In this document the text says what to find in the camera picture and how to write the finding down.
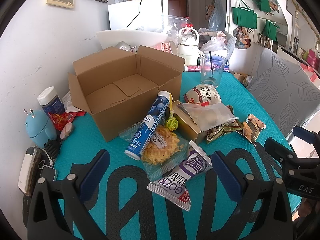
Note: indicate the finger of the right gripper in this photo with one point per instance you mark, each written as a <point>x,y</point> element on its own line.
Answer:
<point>304,134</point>
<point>280,153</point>

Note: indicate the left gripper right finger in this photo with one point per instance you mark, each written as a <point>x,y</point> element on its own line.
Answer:
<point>274,219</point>

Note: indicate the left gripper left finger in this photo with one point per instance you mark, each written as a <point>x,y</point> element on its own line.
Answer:
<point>55,202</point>

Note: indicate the green brown nut bag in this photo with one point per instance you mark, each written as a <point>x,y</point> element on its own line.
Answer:
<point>232,125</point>

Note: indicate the frosted zip bag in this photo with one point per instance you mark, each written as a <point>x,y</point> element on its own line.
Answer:
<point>208,117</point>

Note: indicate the red gold snack packet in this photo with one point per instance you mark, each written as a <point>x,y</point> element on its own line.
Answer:
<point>61,120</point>

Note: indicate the purple silver snack packet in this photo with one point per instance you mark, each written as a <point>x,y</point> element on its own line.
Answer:
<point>173,185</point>

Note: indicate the white red plum soup bag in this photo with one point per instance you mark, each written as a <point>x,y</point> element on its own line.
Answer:
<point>203,95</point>

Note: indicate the green candy yellow stick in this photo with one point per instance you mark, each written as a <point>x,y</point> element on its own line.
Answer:
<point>171,123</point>

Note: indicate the yellow crisps clear bag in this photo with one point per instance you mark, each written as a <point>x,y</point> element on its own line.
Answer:
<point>164,152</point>

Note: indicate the blue tablet tube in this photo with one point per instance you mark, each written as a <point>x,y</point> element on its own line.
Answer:
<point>143,135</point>

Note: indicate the tan snack wrapper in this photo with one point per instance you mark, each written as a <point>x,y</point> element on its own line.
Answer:
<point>252,128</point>

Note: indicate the gold window box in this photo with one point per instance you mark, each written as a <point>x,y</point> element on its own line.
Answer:
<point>186,127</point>

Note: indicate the black smartphone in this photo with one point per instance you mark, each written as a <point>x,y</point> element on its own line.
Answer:
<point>49,173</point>

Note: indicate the grey leaf pattern sofa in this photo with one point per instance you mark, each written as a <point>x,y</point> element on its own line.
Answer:
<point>285,92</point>

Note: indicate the small round pink packet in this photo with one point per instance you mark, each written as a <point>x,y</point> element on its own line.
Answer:
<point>66,131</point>

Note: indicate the light blue robot figure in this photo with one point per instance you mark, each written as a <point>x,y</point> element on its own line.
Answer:
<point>39,127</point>

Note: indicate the teal printed table mat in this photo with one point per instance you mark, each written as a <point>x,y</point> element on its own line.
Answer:
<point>125,209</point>

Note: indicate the white cap blue jar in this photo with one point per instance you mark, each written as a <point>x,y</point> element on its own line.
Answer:
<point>50,101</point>

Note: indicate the clear drinking glass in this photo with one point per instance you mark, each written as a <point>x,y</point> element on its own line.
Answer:
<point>204,65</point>

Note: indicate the brown cardboard box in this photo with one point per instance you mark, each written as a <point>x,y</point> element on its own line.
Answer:
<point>117,87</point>

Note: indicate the green tote bag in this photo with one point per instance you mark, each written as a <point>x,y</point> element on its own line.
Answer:
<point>243,16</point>

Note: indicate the cream water jug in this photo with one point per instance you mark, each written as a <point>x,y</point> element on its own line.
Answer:
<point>187,48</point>

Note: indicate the pink panda paper cups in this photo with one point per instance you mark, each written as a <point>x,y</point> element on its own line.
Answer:
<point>169,47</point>

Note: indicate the red cola bottle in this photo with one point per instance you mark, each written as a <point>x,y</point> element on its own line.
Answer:
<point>185,26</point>

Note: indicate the clear zip plastic bag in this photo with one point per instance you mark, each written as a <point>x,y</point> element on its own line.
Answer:
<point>170,23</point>

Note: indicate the silver metal bowl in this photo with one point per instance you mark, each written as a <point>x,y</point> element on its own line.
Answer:
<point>123,46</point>

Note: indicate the white foam board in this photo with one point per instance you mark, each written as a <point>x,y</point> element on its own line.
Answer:
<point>134,38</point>

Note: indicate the white refrigerator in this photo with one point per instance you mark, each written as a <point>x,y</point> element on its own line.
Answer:
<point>145,15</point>

